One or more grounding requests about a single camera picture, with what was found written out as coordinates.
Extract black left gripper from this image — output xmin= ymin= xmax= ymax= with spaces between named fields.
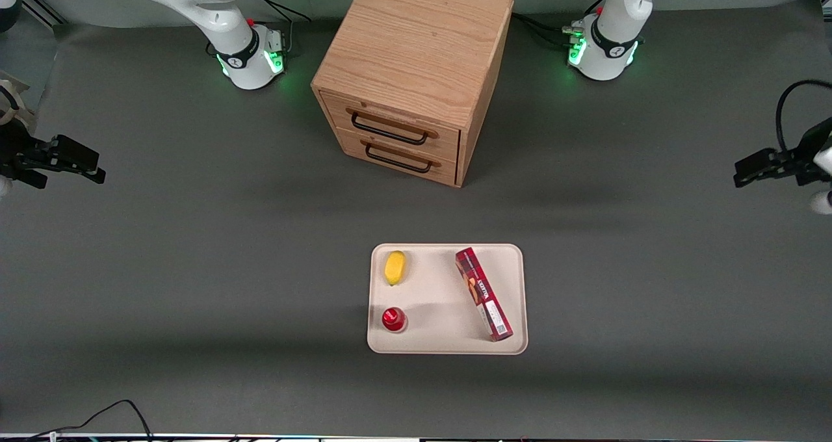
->
xmin=734 ymin=120 xmax=832 ymax=189

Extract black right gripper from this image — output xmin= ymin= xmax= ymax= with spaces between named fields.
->
xmin=0 ymin=125 xmax=106 ymax=190

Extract red cookie box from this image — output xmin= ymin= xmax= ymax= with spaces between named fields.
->
xmin=455 ymin=247 xmax=514 ymax=343

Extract beige plastic tray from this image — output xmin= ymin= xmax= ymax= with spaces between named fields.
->
xmin=367 ymin=243 xmax=528 ymax=356

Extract wooden drawer front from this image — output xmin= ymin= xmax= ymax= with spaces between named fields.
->
xmin=338 ymin=129 xmax=458 ymax=186
xmin=322 ymin=93 xmax=461 ymax=163

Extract yellow lemon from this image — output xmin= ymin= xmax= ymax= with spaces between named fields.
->
xmin=383 ymin=250 xmax=407 ymax=287

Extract wooden two-drawer cabinet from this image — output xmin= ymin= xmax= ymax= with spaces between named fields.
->
xmin=311 ymin=0 xmax=514 ymax=189

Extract beige wrist mount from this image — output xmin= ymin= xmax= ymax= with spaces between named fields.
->
xmin=0 ymin=71 xmax=36 ymax=131

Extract black right base cables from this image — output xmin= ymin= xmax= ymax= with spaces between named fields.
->
xmin=247 ymin=0 xmax=313 ymax=56

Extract black base cables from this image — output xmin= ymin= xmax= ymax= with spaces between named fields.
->
xmin=512 ymin=0 xmax=605 ymax=49
xmin=247 ymin=0 xmax=313 ymax=56

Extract black floor cable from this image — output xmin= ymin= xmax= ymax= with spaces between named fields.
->
xmin=26 ymin=400 xmax=153 ymax=442

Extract black left base cables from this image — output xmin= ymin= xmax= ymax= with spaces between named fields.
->
xmin=512 ymin=0 xmax=605 ymax=49

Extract black drawer handle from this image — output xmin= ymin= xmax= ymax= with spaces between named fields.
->
xmin=351 ymin=112 xmax=431 ymax=146
xmin=365 ymin=142 xmax=434 ymax=174

